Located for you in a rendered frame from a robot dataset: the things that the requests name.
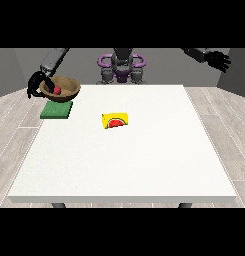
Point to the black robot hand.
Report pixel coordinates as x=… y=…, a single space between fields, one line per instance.
x=34 y=84
x=218 y=60

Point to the brown wooden bowl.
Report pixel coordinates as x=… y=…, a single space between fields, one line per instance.
x=65 y=87

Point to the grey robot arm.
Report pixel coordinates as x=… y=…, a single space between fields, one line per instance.
x=52 y=61
x=194 y=53

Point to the small red ball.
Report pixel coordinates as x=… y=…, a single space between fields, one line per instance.
x=57 y=90

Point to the green square pad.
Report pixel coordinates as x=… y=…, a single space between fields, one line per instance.
x=56 y=110

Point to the grey robot trunk purple rings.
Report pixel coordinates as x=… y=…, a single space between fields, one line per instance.
x=122 y=68

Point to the dark table leg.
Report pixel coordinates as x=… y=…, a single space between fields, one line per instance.
x=58 y=205
x=185 y=205

